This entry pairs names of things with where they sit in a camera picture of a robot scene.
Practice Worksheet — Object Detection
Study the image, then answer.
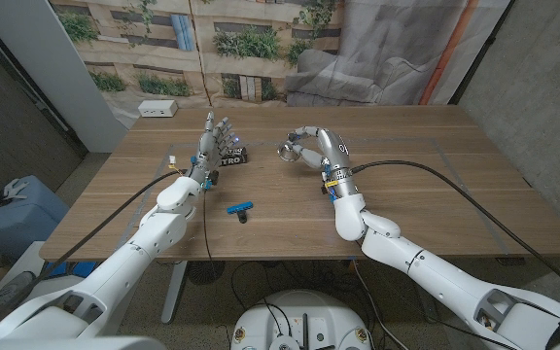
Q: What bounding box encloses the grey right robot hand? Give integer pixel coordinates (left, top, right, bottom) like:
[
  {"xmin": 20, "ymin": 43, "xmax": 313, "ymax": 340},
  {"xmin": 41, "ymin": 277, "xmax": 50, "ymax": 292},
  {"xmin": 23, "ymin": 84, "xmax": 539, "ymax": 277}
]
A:
[{"xmin": 287, "ymin": 125, "xmax": 360, "ymax": 200}]

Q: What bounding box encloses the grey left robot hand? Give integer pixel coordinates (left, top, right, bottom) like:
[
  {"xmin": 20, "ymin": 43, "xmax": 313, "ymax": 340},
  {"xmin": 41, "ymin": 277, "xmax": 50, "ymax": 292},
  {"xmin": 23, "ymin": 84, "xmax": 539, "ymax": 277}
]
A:
[{"xmin": 188, "ymin": 110, "xmax": 239, "ymax": 184}]

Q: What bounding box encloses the silver bell with black handle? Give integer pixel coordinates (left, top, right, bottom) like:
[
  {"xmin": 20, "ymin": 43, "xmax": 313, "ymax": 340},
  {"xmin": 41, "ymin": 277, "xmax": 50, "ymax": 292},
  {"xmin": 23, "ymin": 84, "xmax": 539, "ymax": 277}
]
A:
[{"xmin": 277, "ymin": 140, "xmax": 300, "ymax": 163}]

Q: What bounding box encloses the black golf ball box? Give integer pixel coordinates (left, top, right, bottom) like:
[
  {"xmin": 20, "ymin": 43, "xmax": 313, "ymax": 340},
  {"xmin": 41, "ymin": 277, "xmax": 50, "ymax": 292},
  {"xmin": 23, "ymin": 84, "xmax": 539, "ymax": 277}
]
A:
[{"xmin": 219, "ymin": 147, "xmax": 249, "ymax": 167}]

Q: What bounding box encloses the blue binder clip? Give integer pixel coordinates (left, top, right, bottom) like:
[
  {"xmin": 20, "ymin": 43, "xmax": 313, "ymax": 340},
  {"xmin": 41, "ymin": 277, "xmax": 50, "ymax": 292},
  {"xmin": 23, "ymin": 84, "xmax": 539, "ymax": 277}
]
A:
[{"xmin": 226, "ymin": 200, "xmax": 255, "ymax": 225}]

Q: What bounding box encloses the white power strip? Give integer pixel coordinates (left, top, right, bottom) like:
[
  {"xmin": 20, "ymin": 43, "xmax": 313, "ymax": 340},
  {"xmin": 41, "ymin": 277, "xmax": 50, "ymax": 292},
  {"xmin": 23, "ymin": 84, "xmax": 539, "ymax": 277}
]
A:
[{"xmin": 137, "ymin": 99, "xmax": 179, "ymax": 119}]

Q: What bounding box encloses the printed fabric backdrop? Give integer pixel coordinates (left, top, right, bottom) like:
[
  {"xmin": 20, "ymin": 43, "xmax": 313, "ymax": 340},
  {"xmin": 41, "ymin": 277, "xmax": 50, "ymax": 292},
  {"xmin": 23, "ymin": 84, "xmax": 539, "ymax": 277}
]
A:
[{"xmin": 49, "ymin": 0, "xmax": 512, "ymax": 128}]

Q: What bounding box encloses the black round floor base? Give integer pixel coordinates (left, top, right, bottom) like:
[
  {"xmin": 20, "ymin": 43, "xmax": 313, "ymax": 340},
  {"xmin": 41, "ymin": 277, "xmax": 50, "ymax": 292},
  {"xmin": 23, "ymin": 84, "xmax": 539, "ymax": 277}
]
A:
[{"xmin": 186, "ymin": 261, "xmax": 226, "ymax": 286}]

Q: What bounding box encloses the white table leg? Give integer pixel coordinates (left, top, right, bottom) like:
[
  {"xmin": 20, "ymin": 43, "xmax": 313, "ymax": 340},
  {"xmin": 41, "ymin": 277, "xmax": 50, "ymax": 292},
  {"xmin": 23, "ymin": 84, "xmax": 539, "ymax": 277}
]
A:
[{"xmin": 160, "ymin": 261, "xmax": 189, "ymax": 326}]

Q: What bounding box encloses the white robot torso base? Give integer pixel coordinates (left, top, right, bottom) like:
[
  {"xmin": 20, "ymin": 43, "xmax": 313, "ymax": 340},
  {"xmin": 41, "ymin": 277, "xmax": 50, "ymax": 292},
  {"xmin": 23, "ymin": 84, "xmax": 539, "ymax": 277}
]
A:
[{"xmin": 229, "ymin": 289, "xmax": 372, "ymax": 350}]

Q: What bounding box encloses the grey table leg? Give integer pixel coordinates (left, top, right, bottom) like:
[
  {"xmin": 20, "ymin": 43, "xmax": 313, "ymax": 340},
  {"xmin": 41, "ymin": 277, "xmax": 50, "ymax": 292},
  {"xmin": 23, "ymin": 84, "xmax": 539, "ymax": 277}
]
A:
[{"xmin": 413, "ymin": 284, "xmax": 439, "ymax": 325}]

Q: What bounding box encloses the blue storage bin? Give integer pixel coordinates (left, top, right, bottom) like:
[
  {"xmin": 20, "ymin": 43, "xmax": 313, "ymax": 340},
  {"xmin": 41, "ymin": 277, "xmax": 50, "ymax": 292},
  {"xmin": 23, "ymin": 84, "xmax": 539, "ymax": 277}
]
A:
[{"xmin": 0, "ymin": 175, "xmax": 71, "ymax": 263}]

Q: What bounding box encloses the white connector with yellow wires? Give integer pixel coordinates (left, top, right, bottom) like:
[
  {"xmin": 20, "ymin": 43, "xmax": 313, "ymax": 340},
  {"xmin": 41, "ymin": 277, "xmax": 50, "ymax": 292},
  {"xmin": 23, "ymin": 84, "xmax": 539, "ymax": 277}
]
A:
[{"xmin": 167, "ymin": 155, "xmax": 187, "ymax": 176}]

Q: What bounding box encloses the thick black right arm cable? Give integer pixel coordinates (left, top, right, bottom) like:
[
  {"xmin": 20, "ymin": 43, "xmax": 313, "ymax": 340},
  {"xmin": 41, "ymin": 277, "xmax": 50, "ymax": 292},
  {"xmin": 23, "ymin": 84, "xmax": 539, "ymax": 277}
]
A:
[{"xmin": 350, "ymin": 159, "xmax": 560, "ymax": 310}]

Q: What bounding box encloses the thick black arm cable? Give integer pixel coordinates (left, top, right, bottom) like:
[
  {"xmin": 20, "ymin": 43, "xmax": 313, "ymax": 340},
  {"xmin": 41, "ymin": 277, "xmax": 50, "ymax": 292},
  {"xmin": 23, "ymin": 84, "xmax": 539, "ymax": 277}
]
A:
[
  {"xmin": 0, "ymin": 168, "xmax": 184, "ymax": 332},
  {"xmin": 350, "ymin": 159, "xmax": 560, "ymax": 310}
]

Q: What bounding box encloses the thin black left wrist cable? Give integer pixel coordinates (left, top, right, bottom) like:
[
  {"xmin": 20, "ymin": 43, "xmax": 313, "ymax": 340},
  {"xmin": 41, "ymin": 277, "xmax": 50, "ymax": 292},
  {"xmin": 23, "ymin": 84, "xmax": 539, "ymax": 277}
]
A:
[{"xmin": 201, "ymin": 192, "xmax": 215, "ymax": 263}]

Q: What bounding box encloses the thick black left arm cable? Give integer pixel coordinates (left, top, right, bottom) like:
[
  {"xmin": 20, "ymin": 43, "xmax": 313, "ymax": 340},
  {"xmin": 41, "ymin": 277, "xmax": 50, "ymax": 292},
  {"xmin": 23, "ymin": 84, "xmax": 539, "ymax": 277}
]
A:
[{"xmin": 0, "ymin": 168, "xmax": 184, "ymax": 332}]

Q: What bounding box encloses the white floor cable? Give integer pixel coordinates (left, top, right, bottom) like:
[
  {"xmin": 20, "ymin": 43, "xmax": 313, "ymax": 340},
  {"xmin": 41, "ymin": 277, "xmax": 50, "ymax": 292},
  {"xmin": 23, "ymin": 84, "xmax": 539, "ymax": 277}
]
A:
[{"xmin": 351, "ymin": 260, "xmax": 398, "ymax": 350}]

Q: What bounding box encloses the white handled tool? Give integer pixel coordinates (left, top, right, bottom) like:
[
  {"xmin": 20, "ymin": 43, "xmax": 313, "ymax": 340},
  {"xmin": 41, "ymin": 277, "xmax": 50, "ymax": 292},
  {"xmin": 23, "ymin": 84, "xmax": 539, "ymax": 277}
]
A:
[{"xmin": 0, "ymin": 177, "xmax": 31, "ymax": 208}]

